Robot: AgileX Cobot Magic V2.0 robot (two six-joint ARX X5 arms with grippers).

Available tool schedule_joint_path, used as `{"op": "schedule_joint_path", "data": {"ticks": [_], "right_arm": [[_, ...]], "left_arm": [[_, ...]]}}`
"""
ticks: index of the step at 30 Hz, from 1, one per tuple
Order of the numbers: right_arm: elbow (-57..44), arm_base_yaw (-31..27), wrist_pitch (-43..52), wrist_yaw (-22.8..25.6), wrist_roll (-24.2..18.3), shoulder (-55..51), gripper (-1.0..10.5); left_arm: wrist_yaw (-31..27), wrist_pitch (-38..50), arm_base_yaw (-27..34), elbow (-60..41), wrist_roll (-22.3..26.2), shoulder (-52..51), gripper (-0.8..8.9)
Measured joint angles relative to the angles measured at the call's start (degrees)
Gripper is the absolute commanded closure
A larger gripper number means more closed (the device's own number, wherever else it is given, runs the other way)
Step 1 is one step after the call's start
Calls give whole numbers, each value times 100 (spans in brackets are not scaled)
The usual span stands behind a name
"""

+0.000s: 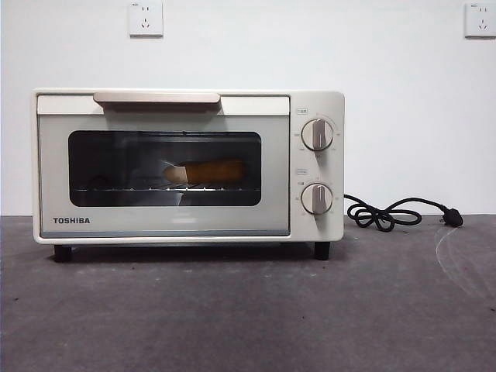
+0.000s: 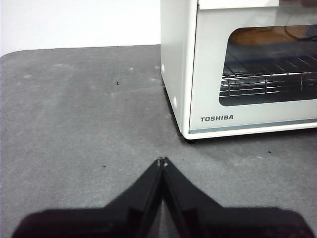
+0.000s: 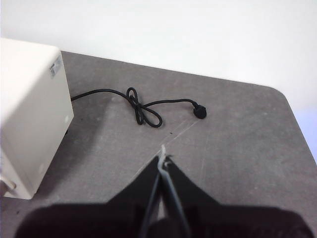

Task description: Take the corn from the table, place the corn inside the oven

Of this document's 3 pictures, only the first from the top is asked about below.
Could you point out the yellow corn cob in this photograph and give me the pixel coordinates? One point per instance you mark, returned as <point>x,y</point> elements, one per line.
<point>213,172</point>

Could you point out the oven door with glass window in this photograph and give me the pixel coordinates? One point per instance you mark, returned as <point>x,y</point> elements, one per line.
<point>116,217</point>

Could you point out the beige oven dial knob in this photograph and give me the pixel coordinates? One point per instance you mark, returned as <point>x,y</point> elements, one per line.
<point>317,135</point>
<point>317,199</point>

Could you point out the cream Toshiba toaster oven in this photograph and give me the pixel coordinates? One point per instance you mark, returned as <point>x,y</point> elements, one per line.
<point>333,104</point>

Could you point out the white wall socket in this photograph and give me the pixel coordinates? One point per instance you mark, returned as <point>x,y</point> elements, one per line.
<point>146,19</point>
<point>481,21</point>

